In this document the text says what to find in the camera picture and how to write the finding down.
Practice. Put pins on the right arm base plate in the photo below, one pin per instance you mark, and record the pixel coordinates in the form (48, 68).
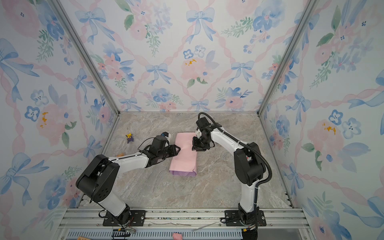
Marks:
(237, 218)

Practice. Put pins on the aluminium rail frame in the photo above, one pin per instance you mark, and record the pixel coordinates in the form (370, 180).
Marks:
(191, 224)

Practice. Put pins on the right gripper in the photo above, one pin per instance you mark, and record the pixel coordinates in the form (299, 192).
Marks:
(196, 147)

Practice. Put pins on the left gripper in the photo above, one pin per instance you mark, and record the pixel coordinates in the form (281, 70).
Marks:
(173, 148)

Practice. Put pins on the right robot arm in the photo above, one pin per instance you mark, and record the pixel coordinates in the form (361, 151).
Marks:
(251, 168)

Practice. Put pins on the pink object on rail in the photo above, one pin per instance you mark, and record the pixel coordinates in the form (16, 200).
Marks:
(177, 236)

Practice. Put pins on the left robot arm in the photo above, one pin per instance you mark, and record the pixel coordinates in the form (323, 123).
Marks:
(98, 179)

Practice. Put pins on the yellow purple toy figure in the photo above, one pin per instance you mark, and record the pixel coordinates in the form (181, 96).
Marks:
(129, 138)

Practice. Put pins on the purple wrapping paper sheet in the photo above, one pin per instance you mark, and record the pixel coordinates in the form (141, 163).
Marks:
(185, 162)

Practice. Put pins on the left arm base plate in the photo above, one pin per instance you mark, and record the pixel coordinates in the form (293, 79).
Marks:
(132, 218)

